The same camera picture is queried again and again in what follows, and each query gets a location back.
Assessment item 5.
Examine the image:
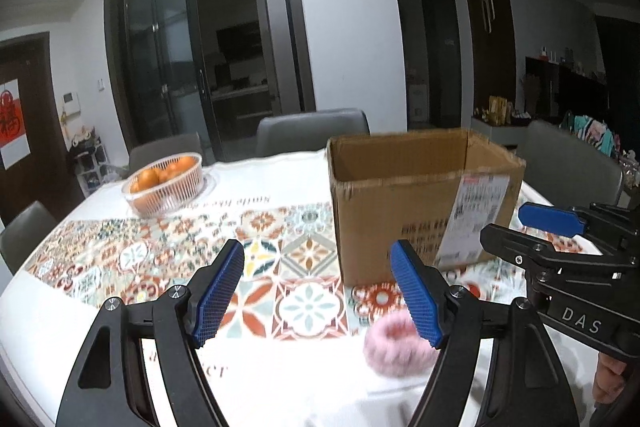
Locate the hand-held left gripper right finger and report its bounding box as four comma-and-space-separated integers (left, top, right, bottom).
389, 240, 581, 427

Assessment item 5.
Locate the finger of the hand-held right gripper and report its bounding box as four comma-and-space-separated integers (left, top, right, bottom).
518, 202, 626, 244
480, 223, 628, 280

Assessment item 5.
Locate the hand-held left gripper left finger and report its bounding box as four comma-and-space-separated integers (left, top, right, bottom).
55, 238, 246, 427

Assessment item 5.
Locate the pink fluffy scrunchie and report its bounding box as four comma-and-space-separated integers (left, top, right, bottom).
363, 313, 442, 378

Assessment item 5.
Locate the cardboard box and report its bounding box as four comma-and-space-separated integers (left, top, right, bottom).
326, 128, 527, 288

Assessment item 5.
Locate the person's right hand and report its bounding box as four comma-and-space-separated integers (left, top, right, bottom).
592, 349, 626, 405

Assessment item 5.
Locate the grey dining chair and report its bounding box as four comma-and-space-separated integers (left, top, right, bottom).
127, 132, 203, 180
515, 120, 625, 208
0, 201, 58, 275
255, 108, 371, 158

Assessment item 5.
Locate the patterned tablecloth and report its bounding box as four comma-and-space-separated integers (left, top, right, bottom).
0, 147, 640, 427

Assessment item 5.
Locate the colourful clothing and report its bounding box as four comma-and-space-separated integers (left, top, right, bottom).
560, 112, 616, 158

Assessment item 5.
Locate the white sideboard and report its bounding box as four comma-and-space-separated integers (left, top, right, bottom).
470, 116, 531, 148

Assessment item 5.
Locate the clear plastic fruit basket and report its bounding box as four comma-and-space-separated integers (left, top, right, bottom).
121, 152, 205, 218

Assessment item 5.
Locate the yellow gift box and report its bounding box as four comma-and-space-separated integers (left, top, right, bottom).
487, 96, 511, 125

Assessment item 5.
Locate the dark low cabinet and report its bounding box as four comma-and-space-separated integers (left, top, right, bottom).
525, 56, 608, 122

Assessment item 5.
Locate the stack of cartons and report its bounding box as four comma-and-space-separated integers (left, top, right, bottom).
406, 77, 430, 124

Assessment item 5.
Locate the tall dark cabinet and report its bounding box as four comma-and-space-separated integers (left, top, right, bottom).
457, 0, 516, 128

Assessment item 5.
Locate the white shelf rack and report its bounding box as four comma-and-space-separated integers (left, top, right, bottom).
67, 124, 108, 198

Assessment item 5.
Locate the dark wooden door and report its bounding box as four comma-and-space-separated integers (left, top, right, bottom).
0, 32, 83, 228

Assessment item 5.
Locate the dark sliding glass door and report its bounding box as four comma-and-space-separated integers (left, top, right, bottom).
104, 0, 317, 162

